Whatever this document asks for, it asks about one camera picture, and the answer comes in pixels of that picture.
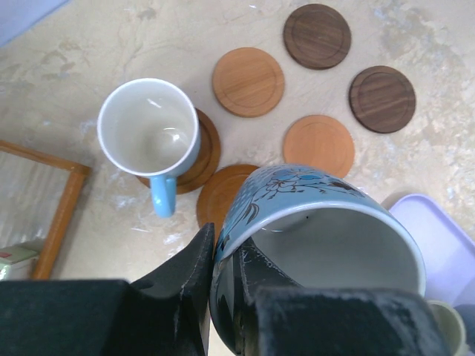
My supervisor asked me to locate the large light blue mug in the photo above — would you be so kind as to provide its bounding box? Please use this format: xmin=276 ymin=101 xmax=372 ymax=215
xmin=96 ymin=78 xmax=200 ymax=217

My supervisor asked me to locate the lavender plastic tray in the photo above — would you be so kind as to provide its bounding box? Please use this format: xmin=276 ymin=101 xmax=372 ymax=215
xmin=389 ymin=194 xmax=474 ymax=306

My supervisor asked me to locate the dark walnut coaster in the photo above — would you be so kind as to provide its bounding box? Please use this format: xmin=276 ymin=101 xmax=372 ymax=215
xmin=348 ymin=65 xmax=416 ymax=134
xmin=283 ymin=4 xmax=352 ymax=70

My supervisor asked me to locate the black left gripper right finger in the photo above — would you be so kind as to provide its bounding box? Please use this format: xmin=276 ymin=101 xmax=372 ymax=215
xmin=234 ymin=240 xmax=451 ymax=355

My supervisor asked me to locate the orange wooden shelf rack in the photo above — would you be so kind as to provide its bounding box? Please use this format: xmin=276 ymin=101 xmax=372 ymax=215
xmin=1 ymin=141 xmax=91 ymax=280

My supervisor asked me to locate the olive green mug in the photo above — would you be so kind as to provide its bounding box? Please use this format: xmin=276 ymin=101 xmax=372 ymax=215
xmin=427 ymin=300 xmax=469 ymax=356

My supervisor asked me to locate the light wooden coaster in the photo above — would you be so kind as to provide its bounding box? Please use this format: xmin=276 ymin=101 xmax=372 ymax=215
xmin=283 ymin=115 xmax=356 ymax=178
xmin=212 ymin=47 xmax=285 ymax=118

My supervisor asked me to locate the ringed brown wooden coaster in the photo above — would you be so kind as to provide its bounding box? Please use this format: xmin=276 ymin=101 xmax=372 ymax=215
xmin=137 ymin=108 xmax=222 ymax=195

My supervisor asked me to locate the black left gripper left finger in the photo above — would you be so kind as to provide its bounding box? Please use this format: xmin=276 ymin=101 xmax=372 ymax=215
xmin=1 ymin=223 xmax=214 ymax=355

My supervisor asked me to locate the white mug blue handle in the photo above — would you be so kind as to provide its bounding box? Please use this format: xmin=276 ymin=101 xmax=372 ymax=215
xmin=209 ymin=164 xmax=426 ymax=354

